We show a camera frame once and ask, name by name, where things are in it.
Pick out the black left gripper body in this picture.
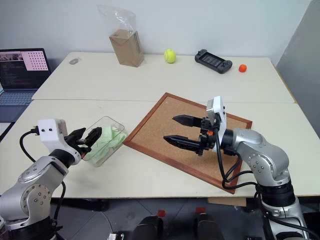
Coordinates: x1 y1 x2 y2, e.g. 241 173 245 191
63 134 92 159

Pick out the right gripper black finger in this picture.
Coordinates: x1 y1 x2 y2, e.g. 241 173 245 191
171 114 203 128
163 135 202 151

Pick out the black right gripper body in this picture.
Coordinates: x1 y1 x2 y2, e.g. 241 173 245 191
197 116 221 157

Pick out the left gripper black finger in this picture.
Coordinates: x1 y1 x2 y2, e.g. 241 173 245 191
66 127 87 141
83 126 104 149

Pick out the wood framed cork board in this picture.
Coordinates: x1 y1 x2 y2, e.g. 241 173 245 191
123 92 253 195

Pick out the clear plastic container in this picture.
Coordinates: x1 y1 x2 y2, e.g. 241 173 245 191
81 115 126 168

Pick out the flat brown cardboard sheet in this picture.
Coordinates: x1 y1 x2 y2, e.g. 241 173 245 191
207 196 247 207

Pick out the black handheld game console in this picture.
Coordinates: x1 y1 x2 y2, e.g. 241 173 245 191
194 49 234 75

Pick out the yellow tennis ball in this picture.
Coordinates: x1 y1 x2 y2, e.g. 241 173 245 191
163 48 177 64

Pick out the open laptop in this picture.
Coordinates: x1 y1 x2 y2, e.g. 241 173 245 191
0 47 53 123

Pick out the dark rounded shape red tag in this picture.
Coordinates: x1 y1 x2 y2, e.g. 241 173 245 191
194 206 225 240
131 209 166 240

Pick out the brown cardboard box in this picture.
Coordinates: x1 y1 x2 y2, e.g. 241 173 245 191
108 28 145 68

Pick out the cardboard box in plastic bag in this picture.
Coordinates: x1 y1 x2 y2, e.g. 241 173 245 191
96 4 146 68

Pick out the grey partition panel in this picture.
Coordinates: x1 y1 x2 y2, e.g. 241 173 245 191
274 0 320 141

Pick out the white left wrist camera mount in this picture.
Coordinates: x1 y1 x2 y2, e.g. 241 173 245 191
37 118 82 160

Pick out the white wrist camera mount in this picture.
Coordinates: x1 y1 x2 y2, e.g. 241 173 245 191
206 95 228 153
37 118 82 160

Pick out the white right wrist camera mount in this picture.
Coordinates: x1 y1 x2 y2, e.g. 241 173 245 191
206 95 228 153

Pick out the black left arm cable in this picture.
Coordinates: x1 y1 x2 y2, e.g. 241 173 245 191
19 126 67 227

